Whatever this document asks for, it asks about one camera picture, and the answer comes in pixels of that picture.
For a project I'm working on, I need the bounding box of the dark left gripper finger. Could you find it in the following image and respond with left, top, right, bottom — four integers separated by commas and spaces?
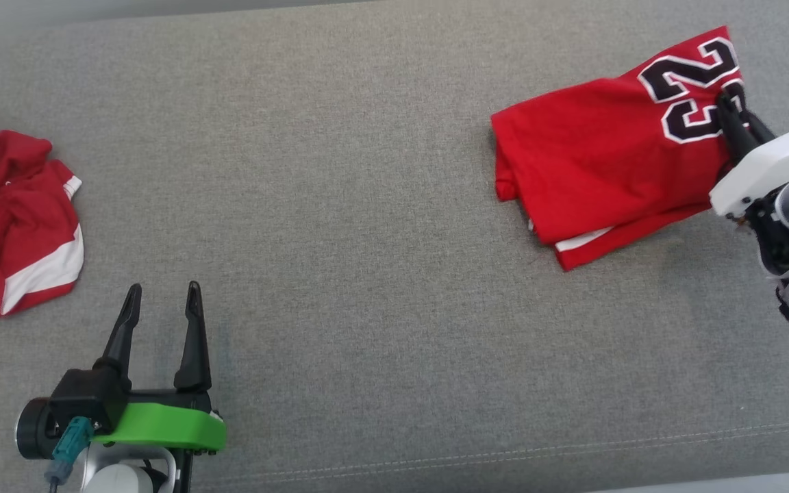
93, 283, 143, 376
174, 280, 213, 392

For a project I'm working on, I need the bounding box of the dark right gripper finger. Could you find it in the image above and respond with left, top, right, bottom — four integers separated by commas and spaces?
715, 92, 760, 165
742, 110, 777, 146

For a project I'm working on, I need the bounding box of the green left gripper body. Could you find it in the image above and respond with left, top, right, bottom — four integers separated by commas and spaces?
93, 388, 227, 493

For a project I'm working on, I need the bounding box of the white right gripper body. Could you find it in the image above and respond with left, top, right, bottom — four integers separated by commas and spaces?
710, 128, 789, 279

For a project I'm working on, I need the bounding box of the red basketball jersey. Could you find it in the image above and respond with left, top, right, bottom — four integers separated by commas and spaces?
490, 26, 744, 272

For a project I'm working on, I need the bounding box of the red shorts white trim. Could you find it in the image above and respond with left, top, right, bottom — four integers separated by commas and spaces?
0, 113, 85, 317

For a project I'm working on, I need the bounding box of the teal left camera connector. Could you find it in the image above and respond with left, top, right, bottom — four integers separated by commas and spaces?
44, 416, 95, 488

